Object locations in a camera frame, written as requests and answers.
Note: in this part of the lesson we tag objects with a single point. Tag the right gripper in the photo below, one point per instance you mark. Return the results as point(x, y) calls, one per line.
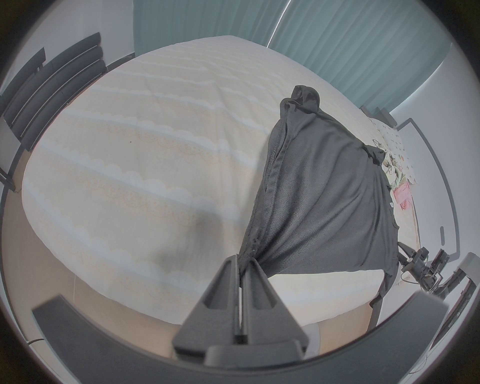
point(412, 270)

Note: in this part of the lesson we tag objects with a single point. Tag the blue-green curtain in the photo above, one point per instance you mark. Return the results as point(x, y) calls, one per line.
point(206, 18)
point(356, 45)

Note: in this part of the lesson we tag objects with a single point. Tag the bed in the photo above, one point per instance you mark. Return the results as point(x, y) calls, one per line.
point(150, 150)

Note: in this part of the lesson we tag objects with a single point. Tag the pink garment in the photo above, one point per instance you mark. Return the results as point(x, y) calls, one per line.
point(403, 197)

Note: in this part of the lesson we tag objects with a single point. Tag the grey bedside table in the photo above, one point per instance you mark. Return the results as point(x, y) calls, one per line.
point(377, 114)

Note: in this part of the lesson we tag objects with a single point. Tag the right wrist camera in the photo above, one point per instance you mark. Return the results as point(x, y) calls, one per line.
point(422, 255)

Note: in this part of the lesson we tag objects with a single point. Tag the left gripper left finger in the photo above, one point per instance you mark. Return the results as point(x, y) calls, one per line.
point(195, 333)

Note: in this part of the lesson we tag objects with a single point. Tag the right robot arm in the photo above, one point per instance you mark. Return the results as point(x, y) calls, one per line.
point(467, 268)

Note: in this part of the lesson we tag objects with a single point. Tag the black T-shirt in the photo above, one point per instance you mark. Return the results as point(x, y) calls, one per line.
point(322, 187)

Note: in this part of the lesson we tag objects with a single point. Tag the white printed garment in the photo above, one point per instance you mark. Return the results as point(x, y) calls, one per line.
point(393, 170)

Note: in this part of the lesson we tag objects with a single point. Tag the white printed pillow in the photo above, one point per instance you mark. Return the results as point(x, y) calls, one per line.
point(393, 142)

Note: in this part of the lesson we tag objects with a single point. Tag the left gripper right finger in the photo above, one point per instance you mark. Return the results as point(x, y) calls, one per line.
point(285, 330)

